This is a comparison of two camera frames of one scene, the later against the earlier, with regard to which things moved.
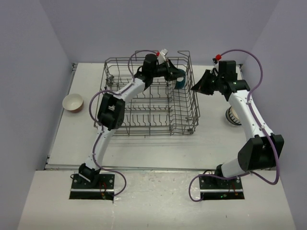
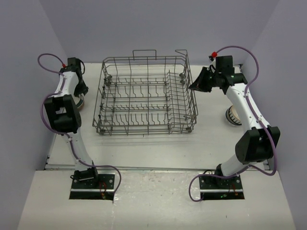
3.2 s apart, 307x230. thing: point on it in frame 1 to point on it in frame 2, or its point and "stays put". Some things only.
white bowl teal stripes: [232, 117] stays put
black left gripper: [171, 72] to [83, 89]
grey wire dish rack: [166, 107] stays put
